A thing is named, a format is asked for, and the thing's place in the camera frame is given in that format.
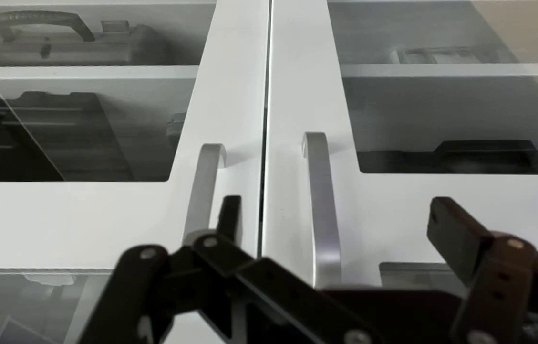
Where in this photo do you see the black parts organizer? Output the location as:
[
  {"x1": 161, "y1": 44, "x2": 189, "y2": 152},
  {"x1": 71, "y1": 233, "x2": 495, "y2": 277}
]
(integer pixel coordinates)
[{"x1": 0, "y1": 91, "x2": 134, "y2": 181}]

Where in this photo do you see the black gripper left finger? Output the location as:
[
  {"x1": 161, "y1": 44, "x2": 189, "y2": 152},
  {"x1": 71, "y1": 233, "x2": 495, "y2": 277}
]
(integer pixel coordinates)
[{"x1": 79, "y1": 194, "x2": 372, "y2": 344}]

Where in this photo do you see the black case with handle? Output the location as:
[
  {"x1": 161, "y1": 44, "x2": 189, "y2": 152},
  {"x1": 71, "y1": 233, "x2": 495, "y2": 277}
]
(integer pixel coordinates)
[{"x1": 0, "y1": 9, "x2": 172, "y2": 66}]

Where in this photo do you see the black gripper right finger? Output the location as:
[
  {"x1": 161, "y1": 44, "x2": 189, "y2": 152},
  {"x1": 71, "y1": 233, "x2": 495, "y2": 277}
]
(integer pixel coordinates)
[{"x1": 428, "y1": 196, "x2": 538, "y2": 344}]

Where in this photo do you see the white cabinet door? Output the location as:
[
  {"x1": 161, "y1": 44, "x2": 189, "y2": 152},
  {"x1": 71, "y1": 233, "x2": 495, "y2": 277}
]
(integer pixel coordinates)
[
  {"x1": 0, "y1": 0, "x2": 271, "y2": 344},
  {"x1": 262, "y1": 0, "x2": 538, "y2": 286}
]

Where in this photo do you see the silver door handle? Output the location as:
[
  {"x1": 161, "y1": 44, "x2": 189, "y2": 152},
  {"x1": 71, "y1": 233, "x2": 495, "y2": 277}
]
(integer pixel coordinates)
[
  {"x1": 184, "y1": 143, "x2": 224, "y2": 244},
  {"x1": 304, "y1": 131, "x2": 342, "y2": 286}
]

